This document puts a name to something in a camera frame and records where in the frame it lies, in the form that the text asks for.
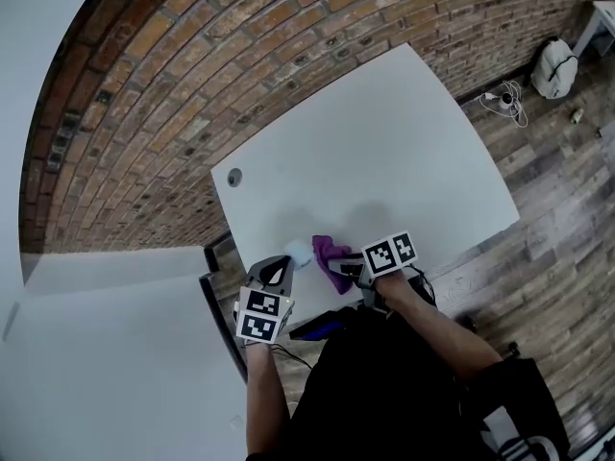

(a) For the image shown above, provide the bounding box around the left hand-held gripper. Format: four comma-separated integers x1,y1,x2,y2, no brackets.
234,255,296,346

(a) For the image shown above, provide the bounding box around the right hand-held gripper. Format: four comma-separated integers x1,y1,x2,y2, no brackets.
327,230,418,313

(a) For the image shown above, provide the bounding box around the purple cleaning cloth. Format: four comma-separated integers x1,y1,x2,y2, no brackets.
311,234,352,296

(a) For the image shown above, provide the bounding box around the person's left forearm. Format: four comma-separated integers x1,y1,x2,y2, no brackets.
244,341,292,458

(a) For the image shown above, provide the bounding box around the person's right forearm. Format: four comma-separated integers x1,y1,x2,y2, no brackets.
381,276,505,383

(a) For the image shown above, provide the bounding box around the black chest device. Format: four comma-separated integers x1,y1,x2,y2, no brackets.
287,304,366,343

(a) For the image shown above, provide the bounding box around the person's black shirt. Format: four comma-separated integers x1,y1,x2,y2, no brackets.
244,312,573,461

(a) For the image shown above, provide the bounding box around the white backpack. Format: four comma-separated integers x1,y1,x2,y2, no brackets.
529,37,579,100

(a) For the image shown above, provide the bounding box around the white table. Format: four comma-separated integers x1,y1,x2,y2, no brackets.
573,0,615,60

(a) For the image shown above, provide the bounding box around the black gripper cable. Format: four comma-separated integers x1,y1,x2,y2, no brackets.
407,266,436,306
271,343,313,369

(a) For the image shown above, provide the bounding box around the white coiled floor cable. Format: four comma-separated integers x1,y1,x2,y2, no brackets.
479,80,529,128

